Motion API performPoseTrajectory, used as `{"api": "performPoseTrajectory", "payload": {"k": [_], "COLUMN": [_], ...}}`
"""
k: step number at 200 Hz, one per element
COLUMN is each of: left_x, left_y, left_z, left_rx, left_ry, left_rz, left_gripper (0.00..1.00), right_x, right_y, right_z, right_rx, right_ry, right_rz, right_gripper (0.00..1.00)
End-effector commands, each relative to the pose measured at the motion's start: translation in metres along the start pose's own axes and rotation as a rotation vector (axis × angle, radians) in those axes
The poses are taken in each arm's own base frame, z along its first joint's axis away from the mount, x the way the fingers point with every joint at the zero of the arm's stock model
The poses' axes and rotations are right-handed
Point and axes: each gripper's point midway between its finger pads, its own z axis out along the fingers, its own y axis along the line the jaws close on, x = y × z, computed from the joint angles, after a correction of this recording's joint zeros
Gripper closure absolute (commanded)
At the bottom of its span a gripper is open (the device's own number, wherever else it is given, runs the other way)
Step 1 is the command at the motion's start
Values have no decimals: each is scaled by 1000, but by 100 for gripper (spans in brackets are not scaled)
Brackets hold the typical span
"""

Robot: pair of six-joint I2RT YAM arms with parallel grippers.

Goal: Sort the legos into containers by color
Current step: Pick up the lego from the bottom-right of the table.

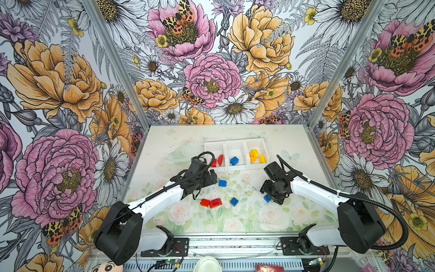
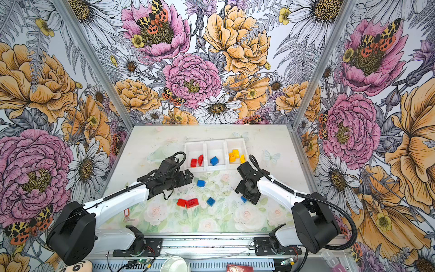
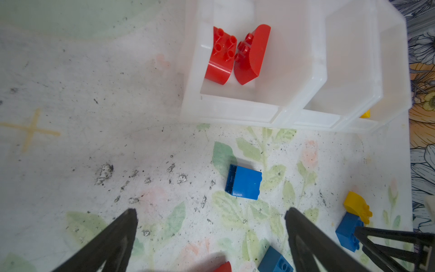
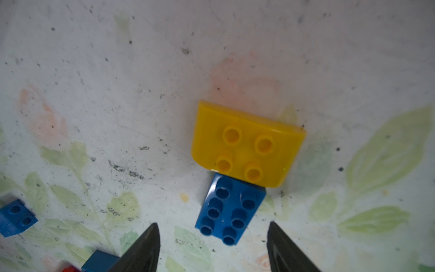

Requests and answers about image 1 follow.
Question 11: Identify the blue lego brick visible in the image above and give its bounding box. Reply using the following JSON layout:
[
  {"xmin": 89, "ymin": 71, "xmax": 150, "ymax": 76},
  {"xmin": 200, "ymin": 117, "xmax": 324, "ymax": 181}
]
[
  {"xmin": 230, "ymin": 197, "xmax": 239, "ymax": 207},
  {"xmin": 230, "ymin": 156, "xmax": 239, "ymax": 166},
  {"xmin": 263, "ymin": 194, "xmax": 272, "ymax": 203},
  {"xmin": 219, "ymin": 180, "xmax": 227, "ymax": 188}
]

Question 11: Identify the red lego brick long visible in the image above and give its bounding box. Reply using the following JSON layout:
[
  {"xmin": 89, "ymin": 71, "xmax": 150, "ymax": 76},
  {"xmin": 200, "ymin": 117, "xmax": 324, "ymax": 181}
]
[{"xmin": 217, "ymin": 155, "xmax": 224, "ymax": 166}]

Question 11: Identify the yellow lego brick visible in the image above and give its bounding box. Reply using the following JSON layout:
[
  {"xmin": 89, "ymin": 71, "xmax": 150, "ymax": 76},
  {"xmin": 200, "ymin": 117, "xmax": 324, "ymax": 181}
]
[
  {"xmin": 249, "ymin": 153, "xmax": 256, "ymax": 163},
  {"xmin": 251, "ymin": 149, "xmax": 259, "ymax": 159},
  {"xmin": 259, "ymin": 154, "xmax": 266, "ymax": 164}
]

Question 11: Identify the white three-compartment container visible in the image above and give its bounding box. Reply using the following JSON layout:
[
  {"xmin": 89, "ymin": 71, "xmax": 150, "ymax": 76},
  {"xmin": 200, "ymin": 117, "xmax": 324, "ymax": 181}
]
[{"xmin": 204, "ymin": 138, "xmax": 270, "ymax": 172}]

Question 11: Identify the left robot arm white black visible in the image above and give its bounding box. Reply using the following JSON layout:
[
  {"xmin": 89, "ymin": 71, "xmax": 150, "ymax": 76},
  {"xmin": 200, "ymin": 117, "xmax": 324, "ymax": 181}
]
[{"xmin": 94, "ymin": 151, "xmax": 218, "ymax": 266}]

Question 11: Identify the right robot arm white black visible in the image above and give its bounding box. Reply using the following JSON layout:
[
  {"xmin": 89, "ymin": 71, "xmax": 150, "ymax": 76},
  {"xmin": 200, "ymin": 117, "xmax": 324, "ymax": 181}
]
[{"xmin": 260, "ymin": 161, "xmax": 386, "ymax": 255}]

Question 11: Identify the red lego brick small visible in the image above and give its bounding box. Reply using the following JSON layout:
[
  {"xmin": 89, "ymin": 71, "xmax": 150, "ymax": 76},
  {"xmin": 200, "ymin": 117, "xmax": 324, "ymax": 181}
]
[{"xmin": 200, "ymin": 199, "xmax": 210, "ymax": 207}]

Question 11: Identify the red box at bottom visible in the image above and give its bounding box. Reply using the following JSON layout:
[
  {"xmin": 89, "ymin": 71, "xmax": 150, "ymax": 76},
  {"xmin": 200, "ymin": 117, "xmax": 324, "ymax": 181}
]
[{"xmin": 256, "ymin": 264, "xmax": 284, "ymax": 272}]

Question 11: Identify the white round bowl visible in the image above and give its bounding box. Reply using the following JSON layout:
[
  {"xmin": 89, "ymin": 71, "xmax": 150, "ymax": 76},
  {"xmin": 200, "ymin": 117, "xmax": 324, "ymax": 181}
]
[{"xmin": 193, "ymin": 256, "xmax": 223, "ymax": 272}]

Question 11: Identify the clear plastic container corner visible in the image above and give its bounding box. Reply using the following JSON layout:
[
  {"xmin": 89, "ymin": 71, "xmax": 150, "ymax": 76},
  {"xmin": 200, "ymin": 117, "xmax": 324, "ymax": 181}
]
[{"xmin": 348, "ymin": 252, "xmax": 376, "ymax": 272}]

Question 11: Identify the cartoon face plush toy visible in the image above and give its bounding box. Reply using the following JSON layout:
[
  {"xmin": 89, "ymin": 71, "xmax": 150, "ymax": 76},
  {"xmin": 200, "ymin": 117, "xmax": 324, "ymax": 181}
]
[{"xmin": 90, "ymin": 261, "xmax": 123, "ymax": 272}]

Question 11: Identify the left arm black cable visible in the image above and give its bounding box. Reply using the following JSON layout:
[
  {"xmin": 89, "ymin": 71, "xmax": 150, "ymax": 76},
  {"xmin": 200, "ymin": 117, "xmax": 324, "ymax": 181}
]
[{"xmin": 98, "ymin": 151, "xmax": 216, "ymax": 239}]

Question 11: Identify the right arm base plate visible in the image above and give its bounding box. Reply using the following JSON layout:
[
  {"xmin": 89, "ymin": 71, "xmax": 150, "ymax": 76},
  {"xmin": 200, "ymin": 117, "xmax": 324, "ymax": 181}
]
[{"xmin": 278, "ymin": 236, "xmax": 330, "ymax": 256}]

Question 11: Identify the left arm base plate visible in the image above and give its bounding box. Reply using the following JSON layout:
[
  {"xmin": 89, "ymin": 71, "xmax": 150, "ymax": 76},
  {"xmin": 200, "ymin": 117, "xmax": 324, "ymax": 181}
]
[{"xmin": 140, "ymin": 238, "xmax": 190, "ymax": 257}]

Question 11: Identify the aluminium frame rail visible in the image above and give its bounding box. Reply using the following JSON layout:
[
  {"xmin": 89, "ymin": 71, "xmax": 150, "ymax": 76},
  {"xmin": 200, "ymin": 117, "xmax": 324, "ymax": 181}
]
[{"xmin": 86, "ymin": 232, "xmax": 385, "ymax": 262}]

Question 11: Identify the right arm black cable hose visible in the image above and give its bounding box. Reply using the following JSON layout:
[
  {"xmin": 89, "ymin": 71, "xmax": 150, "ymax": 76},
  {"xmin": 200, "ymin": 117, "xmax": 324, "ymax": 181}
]
[{"xmin": 276, "ymin": 154, "xmax": 410, "ymax": 272}]

